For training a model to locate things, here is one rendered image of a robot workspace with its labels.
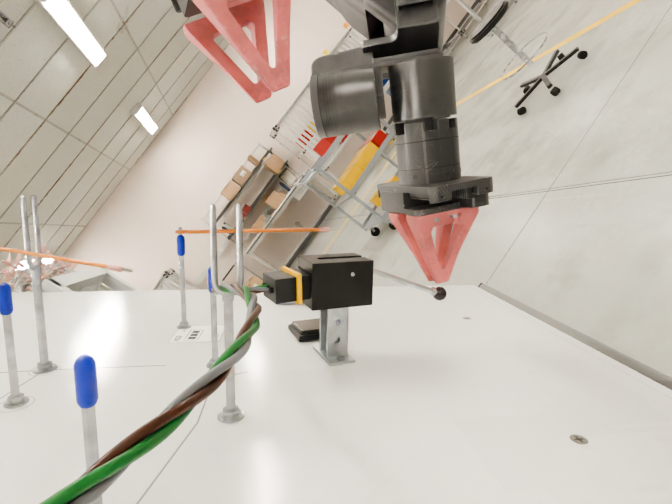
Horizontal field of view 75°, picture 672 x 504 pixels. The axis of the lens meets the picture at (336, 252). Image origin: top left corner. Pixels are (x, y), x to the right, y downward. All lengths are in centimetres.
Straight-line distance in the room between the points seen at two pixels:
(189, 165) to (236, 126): 112
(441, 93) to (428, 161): 6
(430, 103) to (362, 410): 25
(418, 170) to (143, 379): 29
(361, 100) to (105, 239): 834
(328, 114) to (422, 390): 24
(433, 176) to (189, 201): 809
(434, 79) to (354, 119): 7
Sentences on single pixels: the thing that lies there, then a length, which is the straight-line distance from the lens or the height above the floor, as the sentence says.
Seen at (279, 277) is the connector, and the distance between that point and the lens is 36.
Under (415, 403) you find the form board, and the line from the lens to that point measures 34.
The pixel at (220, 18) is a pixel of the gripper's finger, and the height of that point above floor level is 130.
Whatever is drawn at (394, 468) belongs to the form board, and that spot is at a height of 106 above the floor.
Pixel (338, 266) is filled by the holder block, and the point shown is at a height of 113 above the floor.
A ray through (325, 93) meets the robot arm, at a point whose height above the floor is 122.
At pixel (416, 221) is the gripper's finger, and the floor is 109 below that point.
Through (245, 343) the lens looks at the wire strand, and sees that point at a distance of 17.
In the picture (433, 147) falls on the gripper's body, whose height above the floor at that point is 112.
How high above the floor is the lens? 121
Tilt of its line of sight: 12 degrees down
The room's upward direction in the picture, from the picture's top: 53 degrees counter-clockwise
